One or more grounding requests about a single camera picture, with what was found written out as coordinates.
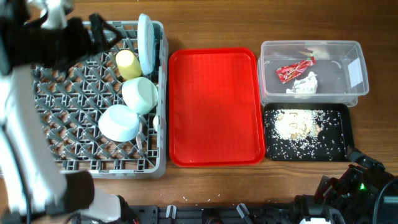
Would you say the light blue plate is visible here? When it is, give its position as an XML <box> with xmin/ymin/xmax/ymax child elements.
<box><xmin>137</xmin><ymin>14</ymin><xmax>155</xmax><ymax>75</ymax></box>

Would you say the yellow plastic cup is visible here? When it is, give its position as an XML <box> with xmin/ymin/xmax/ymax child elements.
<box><xmin>116</xmin><ymin>50</ymin><xmax>142</xmax><ymax>80</ymax></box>

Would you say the green bowl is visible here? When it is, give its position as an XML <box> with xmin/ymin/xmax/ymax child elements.
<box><xmin>122</xmin><ymin>77</ymin><xmax>159</xmax><ymax>114</ymax></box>

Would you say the light blue bowl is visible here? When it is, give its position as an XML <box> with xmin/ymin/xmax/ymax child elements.
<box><xmin>98</xmin><ymin>105</ymin><xmax>139</xmax><ymax>142</ymax></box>

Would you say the red candy wrapper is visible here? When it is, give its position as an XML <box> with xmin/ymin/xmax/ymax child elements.
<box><xmin>275</xmin><ymin>57</ymin><xmax>316</xmax><ymax>84</ymax></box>

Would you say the white napkin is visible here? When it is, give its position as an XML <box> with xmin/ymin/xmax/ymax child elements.
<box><xmin>286</xmin><ymin>72</ymin><xmax>318</xmax><ymax>94</ymax></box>

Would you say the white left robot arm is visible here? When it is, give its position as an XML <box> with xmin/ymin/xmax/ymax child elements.
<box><xmin>1</xmin><ymin>1</ymin><xmax>134</xmax><ymax>223</ymax></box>

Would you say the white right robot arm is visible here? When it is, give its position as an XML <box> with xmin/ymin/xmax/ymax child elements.
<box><xmin>289</xmin><ymin>146</ymin><xmax>397</xmax><ymax>224</ymax></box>

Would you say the grey dishwasher rack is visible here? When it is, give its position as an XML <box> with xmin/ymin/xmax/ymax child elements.
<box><xmin>32</xmin><ymin>21</ymin><xmax>169</xmax><ymax>179</ymax></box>

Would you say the white plastic spoon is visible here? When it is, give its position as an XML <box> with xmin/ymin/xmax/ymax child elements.
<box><xmin>152</xmin><ymin>113</ymin><xmax>159</xmax><ymax>132</ymax></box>

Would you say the red plastic tray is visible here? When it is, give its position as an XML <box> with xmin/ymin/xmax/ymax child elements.
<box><xmin>169</xmin><ymin>47</ymin><xmax>266</xmax><ymax>167</ymax></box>

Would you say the clear plastic bin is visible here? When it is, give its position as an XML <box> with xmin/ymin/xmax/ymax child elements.
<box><xmin>257</xmin><ymin>40</ymin><xmax>369</xmax><ymax>106</ymax></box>

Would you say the black tray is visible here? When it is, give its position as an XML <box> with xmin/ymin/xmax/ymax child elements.
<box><xmin>262</xmin><ymin>103</ymin><xmax>354</xmax><ymax>162</ymax></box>

